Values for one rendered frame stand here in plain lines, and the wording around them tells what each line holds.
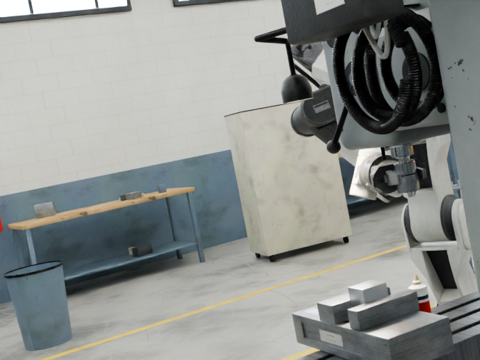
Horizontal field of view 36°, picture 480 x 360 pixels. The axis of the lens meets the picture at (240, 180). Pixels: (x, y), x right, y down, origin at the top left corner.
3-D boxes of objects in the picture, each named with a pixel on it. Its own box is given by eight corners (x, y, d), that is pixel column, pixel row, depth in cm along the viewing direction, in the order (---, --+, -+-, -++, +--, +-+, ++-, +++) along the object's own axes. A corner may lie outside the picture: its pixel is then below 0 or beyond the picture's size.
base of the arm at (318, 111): (310, 148, 213) (283, 120, 213) (341, 119, 215) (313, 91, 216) (323, 137, 198) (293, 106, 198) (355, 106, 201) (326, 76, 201)
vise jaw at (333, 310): (319, 320, 155) (316, 302, 155) (376, 301, 161) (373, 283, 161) (335, 324, 150) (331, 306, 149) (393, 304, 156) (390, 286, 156)
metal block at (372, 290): (352, 315, 151) (347, 287, 151) (376, 307, 154) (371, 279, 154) (367, 318, 147) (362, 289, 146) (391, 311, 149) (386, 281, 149)
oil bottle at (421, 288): (411, 323, 164) (402, 276, 163) (424, 318, 166) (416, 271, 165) (423, 326, 160) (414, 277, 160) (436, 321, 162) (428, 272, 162)
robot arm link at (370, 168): (369, 160, 158) (351, 159, 169) (377, 203, 158) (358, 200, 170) (423, 148, 160) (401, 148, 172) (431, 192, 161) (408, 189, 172)
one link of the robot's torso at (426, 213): (423, 239, 242) (405, 98, 242) (475, 236, 230) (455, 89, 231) (401, 246, 230) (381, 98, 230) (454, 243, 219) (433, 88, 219)
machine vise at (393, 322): (296, 343, 166) (287, 296, 165) (350, 324, 173) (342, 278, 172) (394, 376, 135) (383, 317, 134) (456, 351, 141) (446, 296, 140)
